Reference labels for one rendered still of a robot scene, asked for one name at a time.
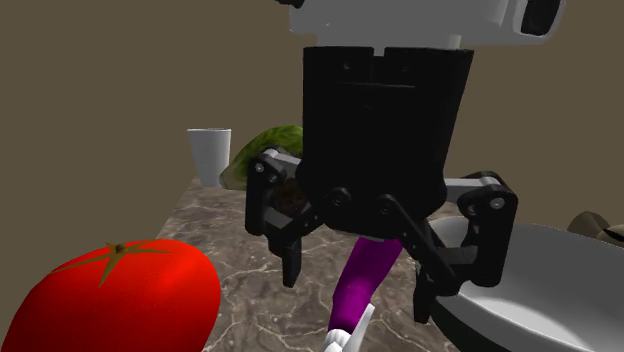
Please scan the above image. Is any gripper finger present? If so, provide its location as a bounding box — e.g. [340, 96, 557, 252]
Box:
[375, 169, 519, 326]

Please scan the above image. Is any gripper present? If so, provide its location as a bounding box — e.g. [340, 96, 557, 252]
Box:
[244, 46, 476, 289]

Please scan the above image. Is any green lettuce head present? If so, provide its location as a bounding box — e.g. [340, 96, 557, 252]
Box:
[218, 124, 305, 192]

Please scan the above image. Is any white cup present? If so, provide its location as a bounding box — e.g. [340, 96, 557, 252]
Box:
[186, 127, 233, 189]

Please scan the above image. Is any grey bowl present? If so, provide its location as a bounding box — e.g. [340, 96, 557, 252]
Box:
[427, 215, 624, 352]

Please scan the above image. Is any tan brown lumpy thing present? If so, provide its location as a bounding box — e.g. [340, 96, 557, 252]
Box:
[566, 210, 624, 248]

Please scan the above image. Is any red tomato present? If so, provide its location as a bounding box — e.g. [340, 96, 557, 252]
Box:
[0, 238, 223, 352]

